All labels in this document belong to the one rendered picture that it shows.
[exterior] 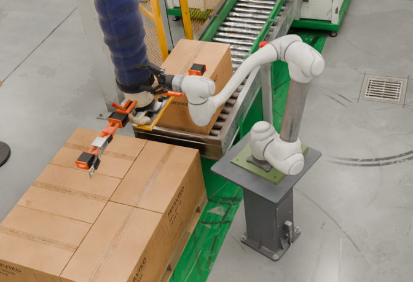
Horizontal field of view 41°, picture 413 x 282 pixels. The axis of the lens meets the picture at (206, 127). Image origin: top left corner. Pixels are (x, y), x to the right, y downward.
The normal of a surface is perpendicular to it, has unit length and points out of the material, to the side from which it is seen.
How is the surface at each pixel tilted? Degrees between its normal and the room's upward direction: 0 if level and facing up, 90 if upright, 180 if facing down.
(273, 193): 0
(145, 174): 0
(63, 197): 0
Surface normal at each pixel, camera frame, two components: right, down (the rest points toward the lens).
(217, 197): -0.11, -0.75
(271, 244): -0.64, 0.56
